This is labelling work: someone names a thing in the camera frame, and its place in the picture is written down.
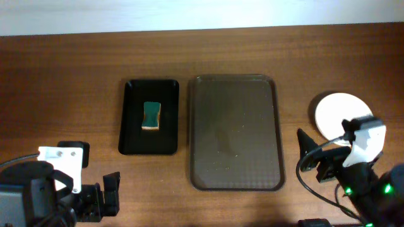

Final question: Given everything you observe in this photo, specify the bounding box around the cream white plate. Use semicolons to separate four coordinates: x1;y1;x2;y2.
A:
314;93;372;140

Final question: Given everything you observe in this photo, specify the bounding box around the green orange sponge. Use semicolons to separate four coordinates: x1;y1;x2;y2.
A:
141;102;161;131

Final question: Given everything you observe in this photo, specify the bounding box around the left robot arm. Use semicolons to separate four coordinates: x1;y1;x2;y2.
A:
1;141;121;226

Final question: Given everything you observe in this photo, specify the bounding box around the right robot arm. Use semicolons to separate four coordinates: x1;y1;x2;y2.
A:
295;129;403;226

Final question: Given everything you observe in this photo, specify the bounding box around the brown large tray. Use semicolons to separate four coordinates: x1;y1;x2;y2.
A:
189;74;285;192

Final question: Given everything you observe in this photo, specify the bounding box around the black small tray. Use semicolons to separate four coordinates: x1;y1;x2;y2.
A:
118;79;179;155

